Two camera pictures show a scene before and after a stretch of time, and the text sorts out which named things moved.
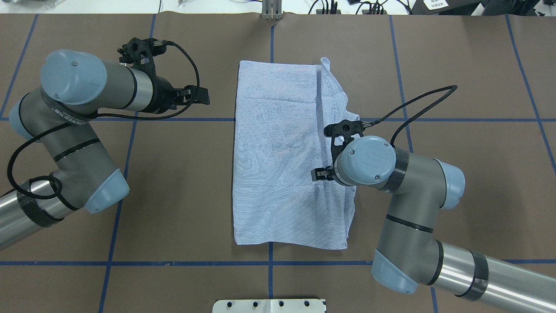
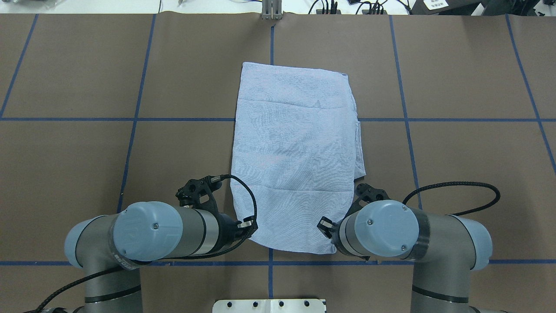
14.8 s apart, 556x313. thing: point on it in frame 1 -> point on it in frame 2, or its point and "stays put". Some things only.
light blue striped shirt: x=282 y=109 stays put
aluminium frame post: x=272 y=9 stays put
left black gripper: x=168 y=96 -> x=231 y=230
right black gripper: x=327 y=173 -> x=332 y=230
